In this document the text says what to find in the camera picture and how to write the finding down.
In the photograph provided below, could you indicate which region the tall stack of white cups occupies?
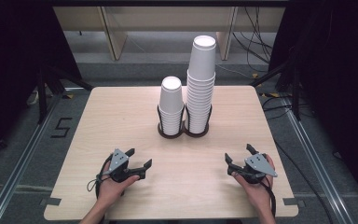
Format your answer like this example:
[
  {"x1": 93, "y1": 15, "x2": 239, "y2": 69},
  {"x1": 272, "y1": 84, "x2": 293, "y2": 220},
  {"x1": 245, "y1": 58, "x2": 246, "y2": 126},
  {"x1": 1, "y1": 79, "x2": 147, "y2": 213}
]
[{"x1": 185, "y1": 35, "x2": 217, "y2": 135}]

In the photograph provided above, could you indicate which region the person's right hand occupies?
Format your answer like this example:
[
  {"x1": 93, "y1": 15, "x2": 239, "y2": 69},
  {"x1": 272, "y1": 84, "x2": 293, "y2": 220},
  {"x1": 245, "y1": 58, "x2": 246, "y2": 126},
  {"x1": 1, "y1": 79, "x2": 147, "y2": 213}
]
[{"x1": 231, "y1": 154, "x2": 276, "y2": 213}]

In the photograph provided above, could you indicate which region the person's left hand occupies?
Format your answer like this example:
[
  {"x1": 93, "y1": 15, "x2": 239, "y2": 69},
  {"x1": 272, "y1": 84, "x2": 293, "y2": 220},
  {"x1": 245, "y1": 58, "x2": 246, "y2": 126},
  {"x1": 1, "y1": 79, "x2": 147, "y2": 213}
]
[{"x1": 97, "y1": 161, "x2": 141, "y2": 203}]

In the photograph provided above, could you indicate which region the right hand-held gripper black cable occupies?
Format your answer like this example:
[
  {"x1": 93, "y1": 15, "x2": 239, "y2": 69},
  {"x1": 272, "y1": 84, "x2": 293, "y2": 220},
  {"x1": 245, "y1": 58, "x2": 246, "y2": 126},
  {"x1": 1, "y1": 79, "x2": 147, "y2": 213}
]
[{"x1": 259, "y1": 175, "x2": 278, "y2": 218}]

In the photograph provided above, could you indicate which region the left hand-held gripper black cable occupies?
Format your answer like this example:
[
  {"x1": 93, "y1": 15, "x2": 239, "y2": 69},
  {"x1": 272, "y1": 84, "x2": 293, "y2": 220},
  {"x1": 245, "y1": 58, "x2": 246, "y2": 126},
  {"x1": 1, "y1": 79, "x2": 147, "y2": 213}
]
[{"x1": 86, "y1": 154, "x2": 113, "y2": 201}]

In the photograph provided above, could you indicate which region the black double cup holder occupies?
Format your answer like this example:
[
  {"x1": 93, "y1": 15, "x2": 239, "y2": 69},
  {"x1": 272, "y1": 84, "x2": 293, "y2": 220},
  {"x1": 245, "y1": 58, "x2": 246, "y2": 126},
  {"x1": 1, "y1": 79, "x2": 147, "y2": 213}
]
[{"x1": 156, "y1": 103, "x2": 214, "y2": 140}]

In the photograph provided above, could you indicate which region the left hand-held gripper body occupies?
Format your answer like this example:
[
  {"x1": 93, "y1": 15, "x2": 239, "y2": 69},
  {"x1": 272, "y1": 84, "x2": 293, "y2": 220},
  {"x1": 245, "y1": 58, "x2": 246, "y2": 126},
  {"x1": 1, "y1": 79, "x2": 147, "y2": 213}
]
[{"x1": 107, "y1": 148, "x2": 139, "y2": 183}]

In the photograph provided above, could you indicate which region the dark curtain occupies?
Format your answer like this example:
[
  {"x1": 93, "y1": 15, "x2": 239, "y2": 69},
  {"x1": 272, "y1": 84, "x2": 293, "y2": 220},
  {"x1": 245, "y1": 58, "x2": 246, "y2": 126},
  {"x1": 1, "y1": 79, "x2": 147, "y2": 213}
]
[
  {"x1": 267, "y1": 0, "x2": 358, "y2": 216},
  {"x1": 0, "y1": 0, "x2": 82, "y2": 166}
]

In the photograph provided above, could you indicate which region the short stack of white cups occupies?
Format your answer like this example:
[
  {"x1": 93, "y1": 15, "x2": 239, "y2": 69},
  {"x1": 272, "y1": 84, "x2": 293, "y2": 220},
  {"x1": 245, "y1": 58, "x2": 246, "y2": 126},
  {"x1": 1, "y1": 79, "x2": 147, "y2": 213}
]
[{"x1": 158, "y1": 76, "x2": 186, "y2": 136}]

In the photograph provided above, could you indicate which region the hand-held gripper black cable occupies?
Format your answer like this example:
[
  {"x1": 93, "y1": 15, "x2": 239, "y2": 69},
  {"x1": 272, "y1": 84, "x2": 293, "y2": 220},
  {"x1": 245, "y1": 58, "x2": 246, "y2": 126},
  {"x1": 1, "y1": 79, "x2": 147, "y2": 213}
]
[
  {"x1": 259, "y1": 175, "x2": 278, "y2": 218},
  {"x1": 86, "y1": 154, "x2": 113, "y2": 201}
]

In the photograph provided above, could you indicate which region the black metal stand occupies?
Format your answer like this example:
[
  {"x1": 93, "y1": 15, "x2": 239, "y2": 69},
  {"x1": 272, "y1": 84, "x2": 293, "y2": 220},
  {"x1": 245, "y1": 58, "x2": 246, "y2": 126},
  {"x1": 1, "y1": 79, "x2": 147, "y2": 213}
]
[
  {"x1": 36, "y1": 63, "x2": 95, "y2": 125},
  {"x1": 249, "y1": 58, "x2": 303, "y2": 122}
]

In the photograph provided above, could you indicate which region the light wooden bench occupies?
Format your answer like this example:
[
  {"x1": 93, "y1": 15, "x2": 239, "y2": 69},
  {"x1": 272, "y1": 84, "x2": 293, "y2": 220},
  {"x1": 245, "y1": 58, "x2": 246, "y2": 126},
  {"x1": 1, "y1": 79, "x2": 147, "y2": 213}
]
[{"x1": 52, "y1": 6, "x2": 287, "y2": 62}]

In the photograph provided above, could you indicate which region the bundle of black cables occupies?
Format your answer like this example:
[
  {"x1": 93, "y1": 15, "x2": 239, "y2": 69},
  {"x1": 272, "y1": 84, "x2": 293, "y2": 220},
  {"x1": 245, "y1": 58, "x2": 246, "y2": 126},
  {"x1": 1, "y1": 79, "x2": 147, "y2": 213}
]
[{"x1": 231, "y1": 6, "x2": 275, "y2": 65}]

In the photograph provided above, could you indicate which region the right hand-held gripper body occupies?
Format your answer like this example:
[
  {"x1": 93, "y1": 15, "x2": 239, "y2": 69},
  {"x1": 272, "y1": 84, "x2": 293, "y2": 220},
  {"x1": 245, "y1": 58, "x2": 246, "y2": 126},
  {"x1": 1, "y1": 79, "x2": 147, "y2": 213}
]
[{"x1": 240, "y1": 153, "x2": 279, "y2": 185}]

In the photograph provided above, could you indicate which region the black tape strip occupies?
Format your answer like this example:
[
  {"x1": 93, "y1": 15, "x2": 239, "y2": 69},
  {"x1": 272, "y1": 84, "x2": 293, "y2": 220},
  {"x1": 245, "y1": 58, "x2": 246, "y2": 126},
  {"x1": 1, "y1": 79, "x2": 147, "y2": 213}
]
[{"x1": 282, "y1": 197, "x2": 306, "y2": 209}]

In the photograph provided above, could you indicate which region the aluminium floor rail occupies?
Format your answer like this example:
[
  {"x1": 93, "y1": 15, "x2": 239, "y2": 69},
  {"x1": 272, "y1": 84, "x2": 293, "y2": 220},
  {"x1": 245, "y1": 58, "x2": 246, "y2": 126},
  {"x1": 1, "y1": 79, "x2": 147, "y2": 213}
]
[
  {"x1": 0, "y1": 92, "x2": 63, "y2": 224},
  {"x1": 279, "y1": 95, "x2": 357, "y2": 224}
]

